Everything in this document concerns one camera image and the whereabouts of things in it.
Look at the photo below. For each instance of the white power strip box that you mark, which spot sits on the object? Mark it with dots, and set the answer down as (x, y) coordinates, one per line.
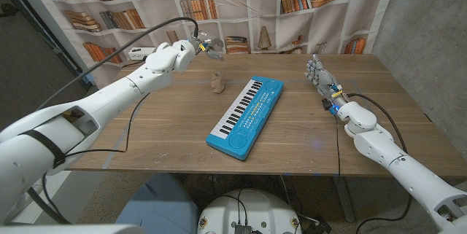
(140, 53)

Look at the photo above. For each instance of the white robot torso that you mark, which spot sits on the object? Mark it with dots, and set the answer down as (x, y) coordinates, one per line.
(248, 212)

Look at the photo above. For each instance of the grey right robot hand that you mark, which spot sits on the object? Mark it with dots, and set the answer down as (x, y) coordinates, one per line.
(323, 79)

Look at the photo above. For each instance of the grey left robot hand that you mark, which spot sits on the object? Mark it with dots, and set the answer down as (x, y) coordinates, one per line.
(209, 44)

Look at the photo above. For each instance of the printed bookshelf backdrop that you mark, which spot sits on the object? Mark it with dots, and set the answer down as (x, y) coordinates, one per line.
(292, 15)

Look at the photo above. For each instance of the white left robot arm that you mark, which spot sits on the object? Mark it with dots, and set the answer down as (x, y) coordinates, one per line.
(109, 92)

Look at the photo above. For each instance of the blue toy piano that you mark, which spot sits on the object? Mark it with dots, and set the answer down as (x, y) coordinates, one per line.
(251, 117)

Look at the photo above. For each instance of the grey table leg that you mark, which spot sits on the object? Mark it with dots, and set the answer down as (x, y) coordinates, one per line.
(344, 201)

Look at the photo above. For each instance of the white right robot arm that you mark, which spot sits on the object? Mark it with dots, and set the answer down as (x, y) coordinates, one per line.
(401, 168)

